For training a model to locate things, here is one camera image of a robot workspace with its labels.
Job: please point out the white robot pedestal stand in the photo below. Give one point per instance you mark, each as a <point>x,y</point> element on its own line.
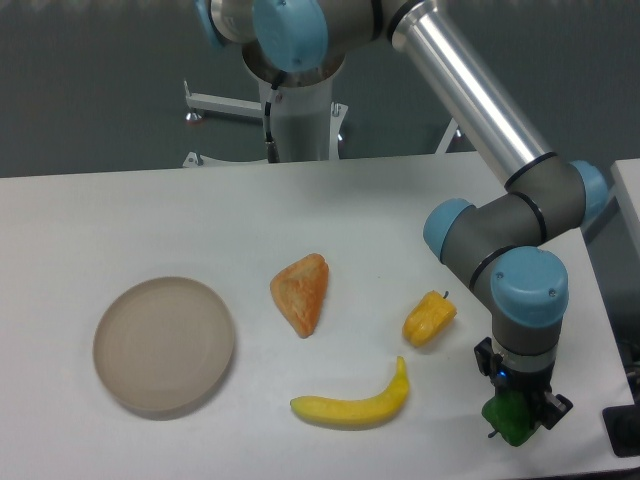
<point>300,120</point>

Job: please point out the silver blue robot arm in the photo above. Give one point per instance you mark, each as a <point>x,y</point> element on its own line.
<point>496,250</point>

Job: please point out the yellow toy bell pepper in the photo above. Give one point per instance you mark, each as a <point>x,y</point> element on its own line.
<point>428,318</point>

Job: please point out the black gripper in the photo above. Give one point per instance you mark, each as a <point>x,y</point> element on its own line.
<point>529,375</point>

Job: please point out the green toy bell pepper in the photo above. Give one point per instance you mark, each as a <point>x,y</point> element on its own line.
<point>509,415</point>

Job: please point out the beige round plate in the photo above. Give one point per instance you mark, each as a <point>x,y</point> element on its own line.
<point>162,348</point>

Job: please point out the orange toy sandwich triangle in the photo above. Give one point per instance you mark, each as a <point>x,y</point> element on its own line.
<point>299,290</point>

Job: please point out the black box at edge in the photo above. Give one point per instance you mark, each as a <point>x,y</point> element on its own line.
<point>622,426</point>

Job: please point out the white side table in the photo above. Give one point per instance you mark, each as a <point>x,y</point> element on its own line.
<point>623,198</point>

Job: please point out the yellow toy banana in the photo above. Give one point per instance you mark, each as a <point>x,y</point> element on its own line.
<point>366,412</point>

